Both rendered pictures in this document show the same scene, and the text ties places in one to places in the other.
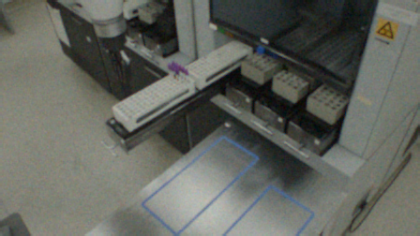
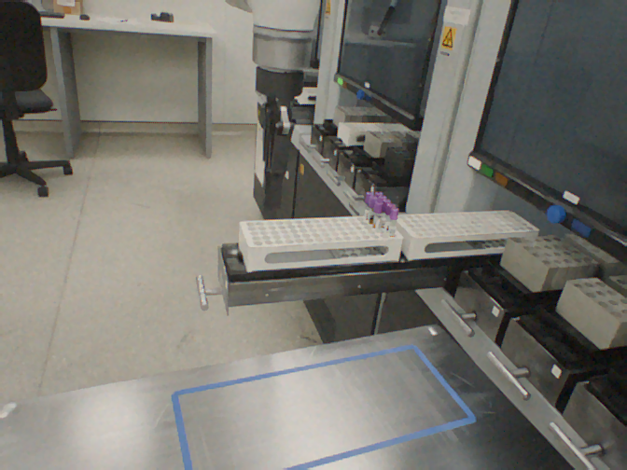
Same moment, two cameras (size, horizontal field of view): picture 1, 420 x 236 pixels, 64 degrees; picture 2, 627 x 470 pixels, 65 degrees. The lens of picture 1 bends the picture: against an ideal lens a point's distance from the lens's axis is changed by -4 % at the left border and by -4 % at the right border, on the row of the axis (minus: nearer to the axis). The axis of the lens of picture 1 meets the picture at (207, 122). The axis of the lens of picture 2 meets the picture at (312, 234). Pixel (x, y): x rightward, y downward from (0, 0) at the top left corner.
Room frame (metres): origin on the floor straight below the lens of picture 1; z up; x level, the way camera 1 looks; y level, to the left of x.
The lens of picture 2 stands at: (0.19, -0.09, 1.28)
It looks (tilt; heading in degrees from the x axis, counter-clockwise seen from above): 27 degrees down; 20
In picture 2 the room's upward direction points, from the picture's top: 6 degrees clockwise
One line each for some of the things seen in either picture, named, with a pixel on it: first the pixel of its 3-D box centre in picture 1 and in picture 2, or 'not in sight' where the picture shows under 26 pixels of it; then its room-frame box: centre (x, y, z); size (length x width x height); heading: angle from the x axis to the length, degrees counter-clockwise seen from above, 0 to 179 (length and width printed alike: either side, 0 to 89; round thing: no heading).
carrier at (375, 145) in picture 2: (146, 15); (375, 145); (1.63, 0.27, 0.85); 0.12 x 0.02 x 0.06; 41
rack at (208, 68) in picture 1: (218, 64); (463, 236); (1.18, -0.06, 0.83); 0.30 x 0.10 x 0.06; 130
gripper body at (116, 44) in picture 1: (114, 45); (278, 97); (0.91, 0.26, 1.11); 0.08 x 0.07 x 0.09; 40
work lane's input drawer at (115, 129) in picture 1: (186, 95); (381, 264); (1.06, 0.08, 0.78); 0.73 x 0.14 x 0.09; 130
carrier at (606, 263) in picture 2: not in sight; (584, 261); (1.17, -0.29, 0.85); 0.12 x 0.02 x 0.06; 40
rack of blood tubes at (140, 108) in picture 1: (156, 100); (320, 244); (0.98, 0.18, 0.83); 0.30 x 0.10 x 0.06; 130
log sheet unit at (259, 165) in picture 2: (56, 24); (258, 151); (2.48, 1.11, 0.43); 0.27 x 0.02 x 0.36; 40
